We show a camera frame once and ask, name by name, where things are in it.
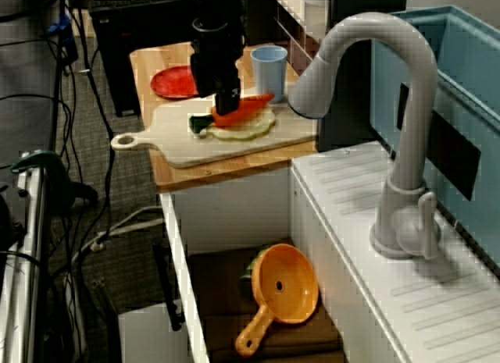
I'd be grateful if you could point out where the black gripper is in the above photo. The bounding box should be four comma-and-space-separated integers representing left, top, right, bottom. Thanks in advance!
190, 21, 245, 116

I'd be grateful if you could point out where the orange toy carrot green stem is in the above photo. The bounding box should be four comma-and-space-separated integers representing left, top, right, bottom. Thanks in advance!
188, 92, 276, 134

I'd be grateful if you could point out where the cream flower-shaped plate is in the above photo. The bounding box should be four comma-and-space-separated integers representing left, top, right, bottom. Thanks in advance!
197, 107, 277, 141

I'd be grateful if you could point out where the light blue plastic cup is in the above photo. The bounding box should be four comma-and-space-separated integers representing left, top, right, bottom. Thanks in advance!
249, 45, 289, 105

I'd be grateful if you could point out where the red round plate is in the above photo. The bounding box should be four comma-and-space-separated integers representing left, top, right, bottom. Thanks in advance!
150, 65, 200, 101

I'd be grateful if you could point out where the white toy sink basin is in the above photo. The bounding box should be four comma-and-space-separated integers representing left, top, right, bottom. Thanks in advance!
158, 140, 500, 363

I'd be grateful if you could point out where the black computer tower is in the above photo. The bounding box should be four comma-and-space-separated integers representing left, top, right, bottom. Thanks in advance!
89, 0, 196, 118

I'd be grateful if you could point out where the white round container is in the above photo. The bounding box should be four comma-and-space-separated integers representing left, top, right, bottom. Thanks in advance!
301, 0, 331, 38

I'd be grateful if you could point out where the green clamp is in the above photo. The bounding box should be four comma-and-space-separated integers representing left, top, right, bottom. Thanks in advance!
9, 150, 98, 208

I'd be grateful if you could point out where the blue connector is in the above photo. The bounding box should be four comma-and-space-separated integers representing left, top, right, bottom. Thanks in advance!
46, 14, 70, 34

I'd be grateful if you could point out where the grey toy faucet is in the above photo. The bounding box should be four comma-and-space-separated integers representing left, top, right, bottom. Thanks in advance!
287, 12, 442, 262

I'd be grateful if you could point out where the orange toy strainer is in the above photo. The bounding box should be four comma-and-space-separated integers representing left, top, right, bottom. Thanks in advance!
234, 244, 320, 358

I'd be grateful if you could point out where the black tape patch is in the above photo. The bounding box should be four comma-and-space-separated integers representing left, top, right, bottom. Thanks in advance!
397, 83, 481, 202

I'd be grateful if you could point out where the teal plastic bin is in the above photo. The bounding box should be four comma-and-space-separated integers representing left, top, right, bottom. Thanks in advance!
370, 4, 500, 278

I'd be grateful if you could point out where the beige cutting board with handle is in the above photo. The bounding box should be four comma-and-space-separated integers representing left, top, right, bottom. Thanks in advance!
110, 85, 320, 169

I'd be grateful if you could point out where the black upright post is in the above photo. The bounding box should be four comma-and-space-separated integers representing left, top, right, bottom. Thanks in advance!
318, 0, 408, 153

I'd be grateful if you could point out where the grey cable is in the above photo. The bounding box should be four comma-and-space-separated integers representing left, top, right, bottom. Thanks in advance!
72, 205, 165, 262

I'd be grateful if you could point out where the black cabinet door handle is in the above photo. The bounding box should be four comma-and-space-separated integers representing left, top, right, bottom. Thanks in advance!
152, 244, 187, 332

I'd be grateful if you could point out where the aluminium frame rail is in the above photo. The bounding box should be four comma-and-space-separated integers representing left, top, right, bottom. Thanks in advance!
0, 155, 52, 363

